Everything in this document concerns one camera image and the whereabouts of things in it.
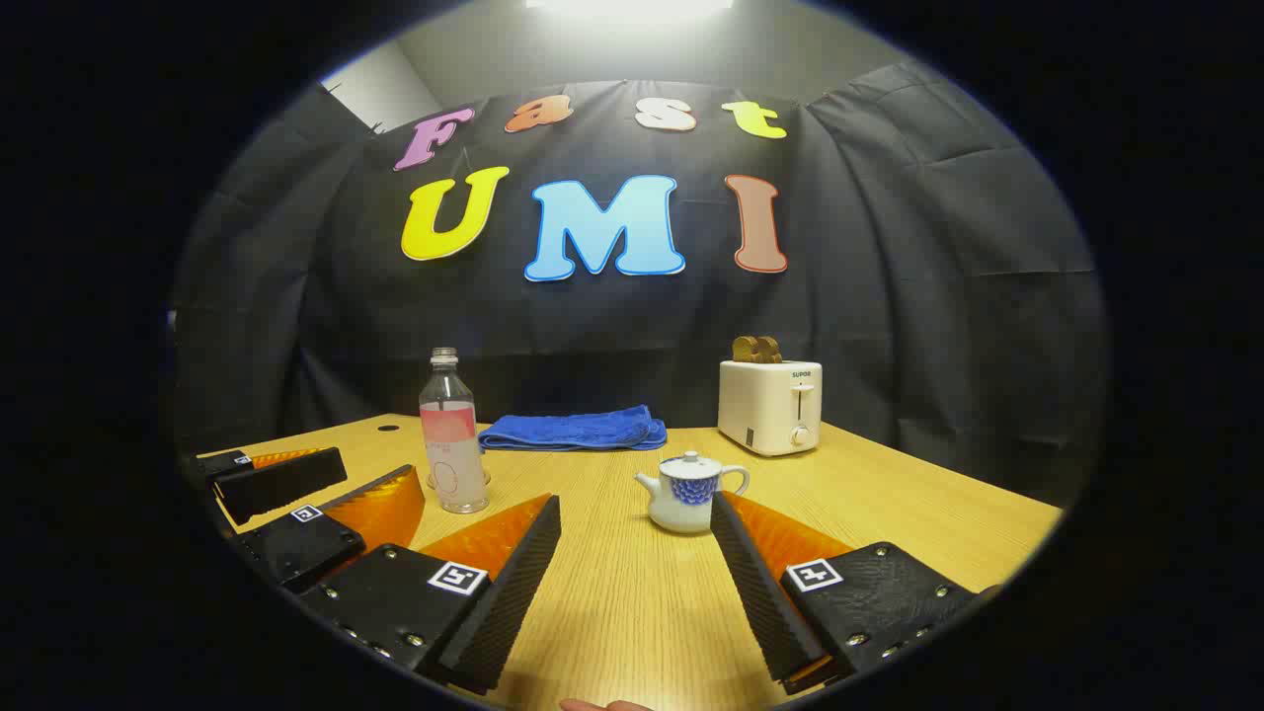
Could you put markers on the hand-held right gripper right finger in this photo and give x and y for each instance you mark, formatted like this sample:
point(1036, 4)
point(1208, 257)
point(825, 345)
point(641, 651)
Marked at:
point(755, 592)

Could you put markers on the white blue-flowered teacup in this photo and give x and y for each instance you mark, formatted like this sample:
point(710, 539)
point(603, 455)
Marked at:
point(681, 509)

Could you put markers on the folded blue towel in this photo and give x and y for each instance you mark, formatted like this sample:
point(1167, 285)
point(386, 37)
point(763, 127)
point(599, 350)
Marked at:
point(573, 432)

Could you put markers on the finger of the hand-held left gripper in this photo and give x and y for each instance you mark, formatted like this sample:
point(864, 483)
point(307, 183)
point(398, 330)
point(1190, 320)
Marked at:
point(301, 548)
point(281, 484)

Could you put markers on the clear water bottle pink label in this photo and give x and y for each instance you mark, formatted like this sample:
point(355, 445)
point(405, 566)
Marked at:
point(452, 454)

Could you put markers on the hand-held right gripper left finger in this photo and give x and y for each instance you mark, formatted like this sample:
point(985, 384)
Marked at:
point(513, 592)

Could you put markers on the ceiling light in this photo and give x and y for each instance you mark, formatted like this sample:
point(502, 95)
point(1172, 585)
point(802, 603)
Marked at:
point(632, 8)

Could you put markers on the cream toaster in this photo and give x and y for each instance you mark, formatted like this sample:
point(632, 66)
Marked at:
point(765, 405)

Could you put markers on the brown toast slice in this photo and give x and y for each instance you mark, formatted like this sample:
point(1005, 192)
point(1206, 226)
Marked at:
point(745, 350)
point(770, 351)

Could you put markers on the round brown coaster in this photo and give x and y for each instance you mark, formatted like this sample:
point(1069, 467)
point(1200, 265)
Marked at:
point(486, 479)

